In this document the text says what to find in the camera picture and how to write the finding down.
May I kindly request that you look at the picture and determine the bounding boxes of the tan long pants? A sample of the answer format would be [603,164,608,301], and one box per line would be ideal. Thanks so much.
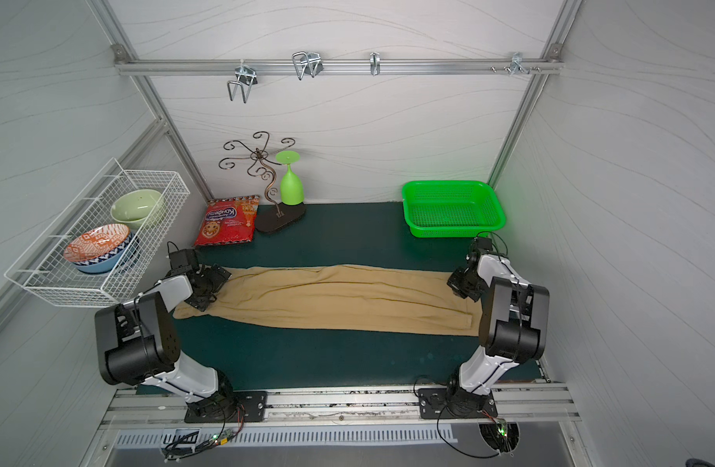
[205,265,482,337]

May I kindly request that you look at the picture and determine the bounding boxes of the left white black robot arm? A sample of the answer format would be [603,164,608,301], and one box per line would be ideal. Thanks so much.
[94,249,239,420]

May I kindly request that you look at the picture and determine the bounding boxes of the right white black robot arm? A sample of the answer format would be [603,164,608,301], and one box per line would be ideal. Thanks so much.
[447,233,550,414]

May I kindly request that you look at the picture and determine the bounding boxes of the red snack bag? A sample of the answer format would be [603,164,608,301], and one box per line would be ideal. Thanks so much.
[194,196,259,247]

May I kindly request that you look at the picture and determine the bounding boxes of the green plastic basket tray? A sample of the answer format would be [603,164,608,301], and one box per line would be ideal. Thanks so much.
[401,180,506,239]

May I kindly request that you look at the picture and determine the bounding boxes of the light green ceramic bowl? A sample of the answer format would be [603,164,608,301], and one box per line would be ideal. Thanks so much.
[110,189,167,232]

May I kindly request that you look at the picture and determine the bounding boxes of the dark metal scroll stand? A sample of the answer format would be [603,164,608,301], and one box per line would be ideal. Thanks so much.
[217,130,306,235]

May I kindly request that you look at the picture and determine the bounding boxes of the orange blue patterned bowl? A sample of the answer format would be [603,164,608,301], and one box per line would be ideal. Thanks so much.
[63,224,133,274]

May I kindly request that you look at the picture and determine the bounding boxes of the green plastic goblet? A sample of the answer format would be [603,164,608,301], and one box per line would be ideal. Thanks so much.
[276,150,305,205]

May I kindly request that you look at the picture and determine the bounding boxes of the white vent grille strip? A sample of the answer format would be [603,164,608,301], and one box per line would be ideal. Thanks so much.
[114,424,458,449]

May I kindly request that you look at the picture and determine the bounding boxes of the double prong metal hook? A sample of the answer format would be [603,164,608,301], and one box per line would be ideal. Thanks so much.
[227,61,258,103]

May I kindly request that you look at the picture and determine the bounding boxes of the right end metal hook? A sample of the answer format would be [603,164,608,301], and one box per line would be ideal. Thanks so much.
[490,53,542,76]

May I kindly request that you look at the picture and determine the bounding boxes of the metal clip hook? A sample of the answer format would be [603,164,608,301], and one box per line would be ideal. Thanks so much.
[291,52,324,81]

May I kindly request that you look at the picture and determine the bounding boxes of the white wire wall basket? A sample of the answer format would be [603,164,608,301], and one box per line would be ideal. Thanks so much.
[5,160,189,307]

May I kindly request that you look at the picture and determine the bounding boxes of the right black mount plate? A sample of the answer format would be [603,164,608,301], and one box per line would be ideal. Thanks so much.
[416,387,499,420]

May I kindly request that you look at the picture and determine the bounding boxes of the black mount plate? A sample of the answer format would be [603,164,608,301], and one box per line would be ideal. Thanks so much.
[184,391,267,423]
[416,387,499,420]

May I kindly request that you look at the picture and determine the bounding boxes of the left black mount plate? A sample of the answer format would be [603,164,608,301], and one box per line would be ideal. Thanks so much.
[184,391,267,423]

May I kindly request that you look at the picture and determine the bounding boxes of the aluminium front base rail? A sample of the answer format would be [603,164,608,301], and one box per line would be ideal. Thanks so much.
[100,383,581,429]

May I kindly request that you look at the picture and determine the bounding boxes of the right black cable with board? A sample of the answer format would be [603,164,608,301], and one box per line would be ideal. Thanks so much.
[435,407,521,460]

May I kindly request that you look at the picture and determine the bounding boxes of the left cable bundle with board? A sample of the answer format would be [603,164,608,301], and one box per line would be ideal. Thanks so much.
[161,402,247,462]

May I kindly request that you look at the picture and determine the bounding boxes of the aluminium top rail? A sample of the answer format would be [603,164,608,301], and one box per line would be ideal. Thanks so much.
[114,56,565,77]

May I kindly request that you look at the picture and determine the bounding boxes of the small metal bracket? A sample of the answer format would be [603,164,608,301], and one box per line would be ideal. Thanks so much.
[369,52,381,76]

